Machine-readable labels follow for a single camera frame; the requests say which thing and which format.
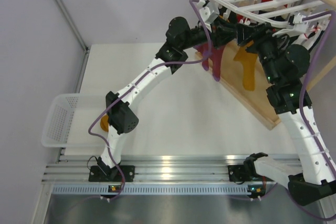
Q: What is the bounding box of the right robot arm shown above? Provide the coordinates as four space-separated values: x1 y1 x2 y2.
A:
235 23 335 206

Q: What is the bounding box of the red hanging sock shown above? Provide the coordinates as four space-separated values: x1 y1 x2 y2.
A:
236 0 272 25

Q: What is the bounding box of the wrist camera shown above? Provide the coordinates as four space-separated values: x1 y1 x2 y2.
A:
286 13 308 33
196 0 219 24

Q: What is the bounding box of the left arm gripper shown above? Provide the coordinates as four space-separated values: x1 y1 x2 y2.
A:
180 16 237 50

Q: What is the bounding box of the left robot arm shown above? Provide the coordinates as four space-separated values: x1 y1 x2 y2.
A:
89 17 237 183

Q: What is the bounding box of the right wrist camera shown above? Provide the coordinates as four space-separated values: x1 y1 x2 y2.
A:
286 13 308 33

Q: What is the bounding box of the aluminium mounting rail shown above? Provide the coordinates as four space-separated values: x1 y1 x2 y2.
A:
41 155 263 195

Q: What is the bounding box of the wooden tray base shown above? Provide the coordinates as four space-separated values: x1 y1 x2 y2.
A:
208 41 281 130

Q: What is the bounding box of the white plastic clip hanger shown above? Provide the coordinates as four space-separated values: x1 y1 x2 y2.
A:
210 0 331 32

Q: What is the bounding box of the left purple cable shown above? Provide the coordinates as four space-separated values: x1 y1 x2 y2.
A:
88 0 213 201

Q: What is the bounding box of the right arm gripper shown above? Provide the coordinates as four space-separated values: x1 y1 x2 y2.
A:
236 22 289 84

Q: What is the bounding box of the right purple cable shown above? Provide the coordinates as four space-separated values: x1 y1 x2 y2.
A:
285 10 336 221

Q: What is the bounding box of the mustard sock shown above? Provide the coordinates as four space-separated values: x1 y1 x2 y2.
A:
234 41 258 91
100 115 109 132

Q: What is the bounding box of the purple striped sock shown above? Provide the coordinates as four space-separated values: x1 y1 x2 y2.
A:
194 44 225 82

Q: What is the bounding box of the white plastic basket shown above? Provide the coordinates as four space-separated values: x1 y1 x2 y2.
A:
41 93 106 151

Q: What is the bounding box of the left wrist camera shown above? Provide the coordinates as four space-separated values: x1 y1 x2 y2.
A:
196 0 219 24

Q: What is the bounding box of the purple cable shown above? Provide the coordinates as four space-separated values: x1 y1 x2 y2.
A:
88 0 213 201
285 10 336 221

